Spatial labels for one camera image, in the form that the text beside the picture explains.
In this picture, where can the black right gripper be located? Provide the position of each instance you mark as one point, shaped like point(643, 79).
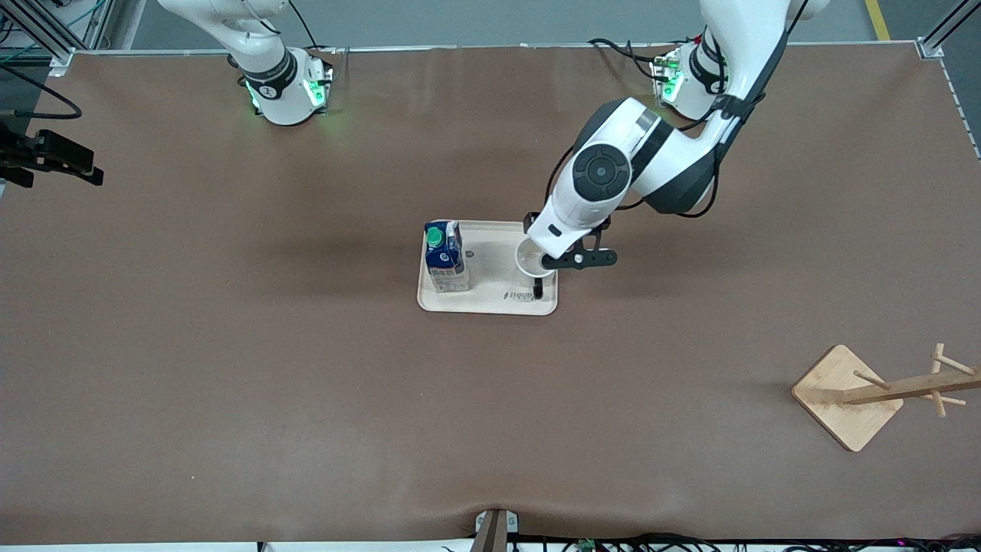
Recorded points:
point(54, 152)

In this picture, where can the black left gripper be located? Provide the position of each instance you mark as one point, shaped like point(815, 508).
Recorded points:
point(539, 289)

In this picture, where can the blue white milk carton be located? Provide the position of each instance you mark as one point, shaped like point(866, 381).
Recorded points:
point(447, 268)

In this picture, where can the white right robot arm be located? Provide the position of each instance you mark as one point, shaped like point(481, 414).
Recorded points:
point(280, 100)

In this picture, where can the cream plastic tray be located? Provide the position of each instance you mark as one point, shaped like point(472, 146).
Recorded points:
point(490, 295)

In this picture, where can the brown table cover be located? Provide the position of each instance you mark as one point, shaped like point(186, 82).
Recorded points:
point(306, 422)

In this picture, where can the small green circuit board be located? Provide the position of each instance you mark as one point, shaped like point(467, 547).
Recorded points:
point(587, 546)

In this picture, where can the wooden mug rack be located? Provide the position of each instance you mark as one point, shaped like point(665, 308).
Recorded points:
point(831, 383)

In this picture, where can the aluminium frame post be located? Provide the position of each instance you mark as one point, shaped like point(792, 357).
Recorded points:
point(931, 47)
point(96, 23)

